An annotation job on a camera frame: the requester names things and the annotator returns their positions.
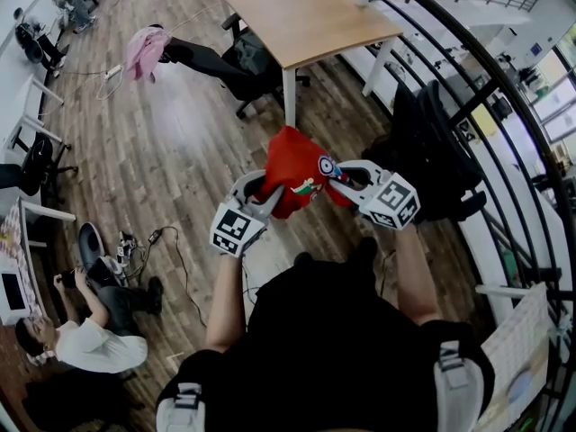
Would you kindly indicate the black swivel chair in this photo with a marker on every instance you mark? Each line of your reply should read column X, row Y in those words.
column 36, row 164

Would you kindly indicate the person's left forearm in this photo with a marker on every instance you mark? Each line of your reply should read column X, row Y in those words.
column 227, row 304

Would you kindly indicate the black metal railing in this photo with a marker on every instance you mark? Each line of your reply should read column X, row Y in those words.
column 472, row 106

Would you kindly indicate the white patterned side table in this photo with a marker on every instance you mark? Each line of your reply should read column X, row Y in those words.
column 517, row 331

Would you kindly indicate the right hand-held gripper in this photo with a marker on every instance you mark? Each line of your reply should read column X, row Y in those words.
column 396, row 200

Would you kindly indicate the black office chair grey jacket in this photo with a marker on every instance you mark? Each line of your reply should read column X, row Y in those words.
column 234, row 70

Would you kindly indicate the pink cloth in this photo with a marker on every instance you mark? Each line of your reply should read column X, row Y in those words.
column 144, row 54

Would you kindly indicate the red printed shirt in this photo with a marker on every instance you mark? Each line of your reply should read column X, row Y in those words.
column 292, row 164

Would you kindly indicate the white table with patterned top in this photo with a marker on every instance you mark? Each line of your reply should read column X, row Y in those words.
column 13, row 241

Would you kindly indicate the light wooden table white legs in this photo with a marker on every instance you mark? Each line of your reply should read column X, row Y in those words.
column 306, row 11

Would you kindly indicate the dark oval basket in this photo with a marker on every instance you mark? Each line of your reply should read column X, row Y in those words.
column 90, row 245

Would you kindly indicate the person's right forearm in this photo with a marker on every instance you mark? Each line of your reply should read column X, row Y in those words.
column 416, row 277

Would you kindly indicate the white device with screen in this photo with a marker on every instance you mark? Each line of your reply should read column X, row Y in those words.
column 13, row 295

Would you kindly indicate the person's black clothed body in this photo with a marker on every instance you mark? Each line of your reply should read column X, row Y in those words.
column 324, row 353

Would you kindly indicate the small marker device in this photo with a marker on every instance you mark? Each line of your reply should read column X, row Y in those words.
column 125, row 250

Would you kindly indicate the blue plate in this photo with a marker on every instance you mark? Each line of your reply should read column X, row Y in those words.
column 519, row 385

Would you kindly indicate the white power strip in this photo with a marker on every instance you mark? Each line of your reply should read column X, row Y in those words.
column 113, row 72

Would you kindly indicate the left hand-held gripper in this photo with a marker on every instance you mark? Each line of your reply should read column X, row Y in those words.
column 231, row 230

